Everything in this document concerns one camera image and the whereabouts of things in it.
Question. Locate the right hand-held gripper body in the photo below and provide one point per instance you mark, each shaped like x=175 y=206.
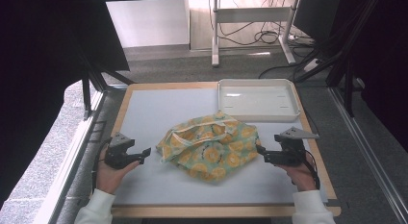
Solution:
x=288 y=150

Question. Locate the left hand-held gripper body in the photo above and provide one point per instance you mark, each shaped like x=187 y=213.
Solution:
x=119 y=155

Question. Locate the green yellow patterned cloth bag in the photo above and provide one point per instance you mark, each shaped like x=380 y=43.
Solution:
x=208 y=150

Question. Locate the person's left hand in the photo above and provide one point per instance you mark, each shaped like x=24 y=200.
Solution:
x=109 y=177

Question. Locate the person's right hand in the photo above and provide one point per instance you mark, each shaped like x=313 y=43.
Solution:
x=300 y=177

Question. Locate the grey table mat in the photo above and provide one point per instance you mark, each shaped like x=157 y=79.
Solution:
x=154 y=105

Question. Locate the white plastic tray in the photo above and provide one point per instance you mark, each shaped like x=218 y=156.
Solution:
x=256 y=100

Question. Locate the black metal stand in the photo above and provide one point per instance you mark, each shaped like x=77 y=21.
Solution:
x=348 y=73
x=86 y=95

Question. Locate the wooden table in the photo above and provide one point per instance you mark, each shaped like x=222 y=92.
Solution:
x=173 y=85

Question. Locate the white power strip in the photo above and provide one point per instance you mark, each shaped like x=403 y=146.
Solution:
x=311 y=65

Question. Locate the black curtain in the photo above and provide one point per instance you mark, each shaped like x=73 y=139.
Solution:
x=385 y=73
x=38 y=73

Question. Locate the dark panel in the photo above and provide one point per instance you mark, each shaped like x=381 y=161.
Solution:
x=316 y=15

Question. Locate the aluminium rail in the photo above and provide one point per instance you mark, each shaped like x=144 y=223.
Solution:
x=369 y=147
x=64 y=176

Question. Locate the white desk frame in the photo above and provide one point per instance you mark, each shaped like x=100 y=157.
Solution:
x=253 y=14

